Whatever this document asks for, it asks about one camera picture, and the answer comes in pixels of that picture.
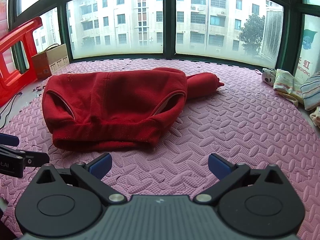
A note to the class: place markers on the cardboard box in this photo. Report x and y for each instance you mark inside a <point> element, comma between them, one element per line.
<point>55,60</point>

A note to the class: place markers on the red plastic stool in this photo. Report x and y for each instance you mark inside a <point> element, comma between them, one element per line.
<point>10,85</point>

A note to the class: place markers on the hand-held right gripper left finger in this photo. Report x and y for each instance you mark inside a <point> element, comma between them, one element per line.
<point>101,167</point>

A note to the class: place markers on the pink foam floor mat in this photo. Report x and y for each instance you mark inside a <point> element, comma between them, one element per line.
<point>225,130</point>

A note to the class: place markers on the blue striped cloth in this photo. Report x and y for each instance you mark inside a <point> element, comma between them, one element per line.
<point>311,90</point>

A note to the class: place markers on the yellow striped cloth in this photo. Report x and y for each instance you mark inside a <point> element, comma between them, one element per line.
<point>286,85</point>

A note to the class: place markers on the red sweater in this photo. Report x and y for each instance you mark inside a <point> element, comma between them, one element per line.
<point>112,100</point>

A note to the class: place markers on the white floral cloth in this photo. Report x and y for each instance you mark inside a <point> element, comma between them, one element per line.
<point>268,76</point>

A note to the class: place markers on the apartment building outside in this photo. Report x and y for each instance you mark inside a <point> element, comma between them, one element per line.
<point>140,17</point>

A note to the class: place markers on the cartoon window poster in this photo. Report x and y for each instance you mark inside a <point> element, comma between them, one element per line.
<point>308,55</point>

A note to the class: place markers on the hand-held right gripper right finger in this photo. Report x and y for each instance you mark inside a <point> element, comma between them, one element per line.
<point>220,167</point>

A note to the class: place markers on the white louvred grille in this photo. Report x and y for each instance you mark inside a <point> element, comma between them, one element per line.
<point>271,35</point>

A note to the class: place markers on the cream cloth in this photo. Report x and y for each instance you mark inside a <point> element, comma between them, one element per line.
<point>316,117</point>

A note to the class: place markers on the green tree outside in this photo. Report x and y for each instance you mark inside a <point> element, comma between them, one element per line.
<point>251,33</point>

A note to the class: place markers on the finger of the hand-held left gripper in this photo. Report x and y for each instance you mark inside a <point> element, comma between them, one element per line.
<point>9,140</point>
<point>37,160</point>

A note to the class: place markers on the dark green window frame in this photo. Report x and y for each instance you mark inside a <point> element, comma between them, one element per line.
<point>169,17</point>

